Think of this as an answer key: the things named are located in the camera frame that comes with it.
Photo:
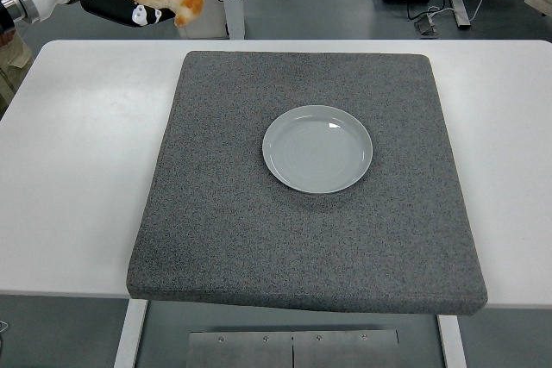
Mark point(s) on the grey round plate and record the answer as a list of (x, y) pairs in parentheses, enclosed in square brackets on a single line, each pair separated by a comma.
[(317, 152)]

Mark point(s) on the person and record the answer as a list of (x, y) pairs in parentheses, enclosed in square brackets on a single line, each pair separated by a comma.
[(13, 70)]

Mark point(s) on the grey felt mat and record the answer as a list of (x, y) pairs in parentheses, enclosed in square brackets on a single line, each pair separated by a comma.
[(302, 247)]

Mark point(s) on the white table leg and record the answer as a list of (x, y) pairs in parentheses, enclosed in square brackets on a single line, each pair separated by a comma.
[(452, 342), (129, 333)]

